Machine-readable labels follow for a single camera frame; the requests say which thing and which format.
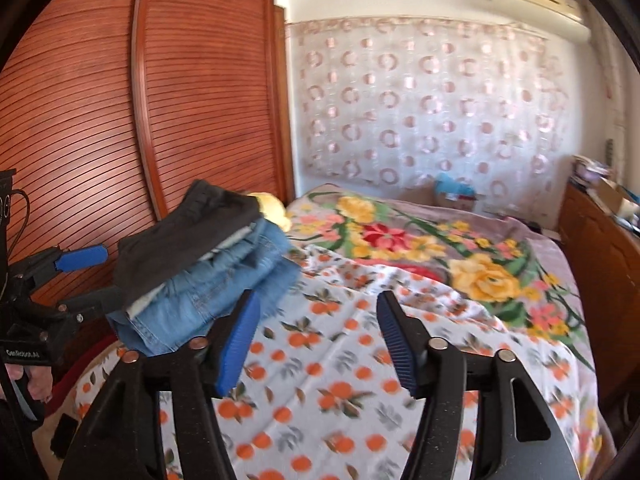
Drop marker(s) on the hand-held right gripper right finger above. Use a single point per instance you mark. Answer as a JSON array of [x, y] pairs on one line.
[[400, 345]]

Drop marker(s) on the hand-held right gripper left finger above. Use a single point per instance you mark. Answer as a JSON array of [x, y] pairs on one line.
[[237, 345]]

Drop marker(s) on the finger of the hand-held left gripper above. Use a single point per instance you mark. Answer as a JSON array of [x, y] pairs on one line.
[[95, 305], [80, 257]]

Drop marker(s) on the black pants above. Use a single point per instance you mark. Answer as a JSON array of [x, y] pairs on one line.
[[185, 235]]

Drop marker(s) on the khaki folded pants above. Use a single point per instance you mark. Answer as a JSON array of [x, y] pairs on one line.
[[220, 247]]

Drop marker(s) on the person's left hand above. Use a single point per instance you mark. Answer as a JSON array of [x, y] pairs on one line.
[[37, 380]]

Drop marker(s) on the folded blue jeans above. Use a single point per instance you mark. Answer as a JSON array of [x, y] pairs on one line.
[[265, 250], [200, 310]]

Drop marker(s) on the dark red cloth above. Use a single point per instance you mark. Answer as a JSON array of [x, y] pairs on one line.
[[85, 365]]

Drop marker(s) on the orange fruit print bed sheet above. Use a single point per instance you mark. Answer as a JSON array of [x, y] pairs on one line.
[[330, 385]]

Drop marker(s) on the floral blanket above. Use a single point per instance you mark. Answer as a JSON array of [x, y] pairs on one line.
[[450, 245]]

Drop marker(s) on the yellow plush toy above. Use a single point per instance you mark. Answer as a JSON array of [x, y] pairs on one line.
[[272, 210]]

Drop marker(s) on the small cardboard box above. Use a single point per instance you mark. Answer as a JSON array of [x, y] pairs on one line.
[[457, 204]]

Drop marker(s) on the long wooden cabinet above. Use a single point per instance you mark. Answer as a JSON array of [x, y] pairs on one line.
[[595, 285]]

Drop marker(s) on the circle pattern sheer curtain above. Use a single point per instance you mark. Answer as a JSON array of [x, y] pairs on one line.
[[430, 100]]

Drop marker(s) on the stack of papers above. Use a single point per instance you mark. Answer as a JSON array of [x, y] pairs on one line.
[[590, 170]]

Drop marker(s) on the open cardboard box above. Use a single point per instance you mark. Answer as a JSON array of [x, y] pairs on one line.
[[617, 197]]

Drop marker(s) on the white air conditioner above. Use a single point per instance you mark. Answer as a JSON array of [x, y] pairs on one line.
[[540, 2]]

